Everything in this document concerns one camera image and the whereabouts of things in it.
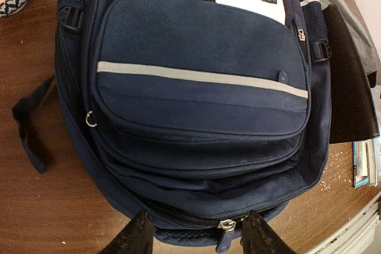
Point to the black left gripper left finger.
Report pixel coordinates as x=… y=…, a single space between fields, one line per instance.
x=136 y=237

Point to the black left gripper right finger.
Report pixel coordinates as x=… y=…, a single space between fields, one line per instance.
x=259 y=238

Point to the Wuthering Heights book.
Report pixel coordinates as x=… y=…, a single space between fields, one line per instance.
x=366 y=162

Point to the navy blue student backpack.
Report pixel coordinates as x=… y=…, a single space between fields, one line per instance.
x=195 y=111

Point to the grey fabric pouch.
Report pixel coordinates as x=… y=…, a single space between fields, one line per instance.
x=363 y=41

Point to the aluminium front rail frame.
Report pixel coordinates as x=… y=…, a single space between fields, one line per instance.
x=355 y=236

